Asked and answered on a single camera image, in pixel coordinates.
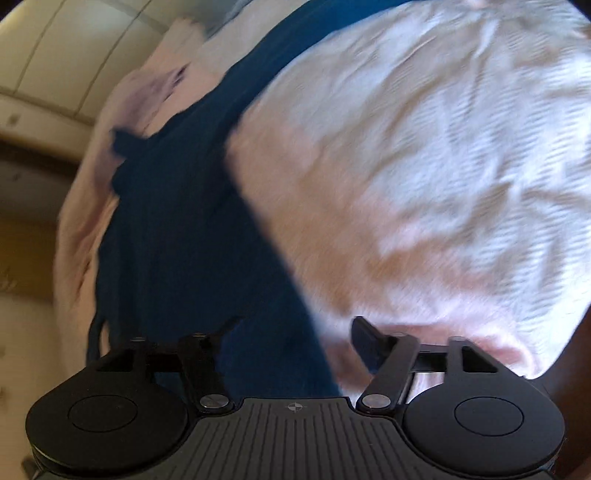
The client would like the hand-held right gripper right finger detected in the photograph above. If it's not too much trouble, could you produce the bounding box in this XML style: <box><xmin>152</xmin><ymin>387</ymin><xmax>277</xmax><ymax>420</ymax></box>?
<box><xmin>351</xmin><ymin>316</ymin><xmax>502</xmax><ymax>414</ymax></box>

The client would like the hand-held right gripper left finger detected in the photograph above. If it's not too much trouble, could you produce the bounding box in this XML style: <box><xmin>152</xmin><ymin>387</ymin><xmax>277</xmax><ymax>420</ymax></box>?
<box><xmin>95</xmin><ymin>316</ymin><xmax>245</xmax><ymax>414</ymax></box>

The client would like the cream wardrobe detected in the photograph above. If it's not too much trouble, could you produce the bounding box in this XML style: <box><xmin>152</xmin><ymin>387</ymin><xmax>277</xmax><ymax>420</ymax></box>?
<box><xmin>0</xmin><ymin>0</ymin><xmax>185</xmax><ymax>126</ymax></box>

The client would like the pink white bed sheet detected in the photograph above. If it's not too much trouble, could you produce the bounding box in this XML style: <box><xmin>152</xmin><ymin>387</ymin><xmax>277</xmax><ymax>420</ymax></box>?
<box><xmin>53</xmin><ymin>0</ymin><xmax>591</xmax><ymax>402</ymax></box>

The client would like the blue garment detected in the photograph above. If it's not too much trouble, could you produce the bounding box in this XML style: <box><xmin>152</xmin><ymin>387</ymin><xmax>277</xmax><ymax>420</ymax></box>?
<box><xmin>85</xmin><ymin>0</ymin><xmax>419</xmax><ymax>402</ymax></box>

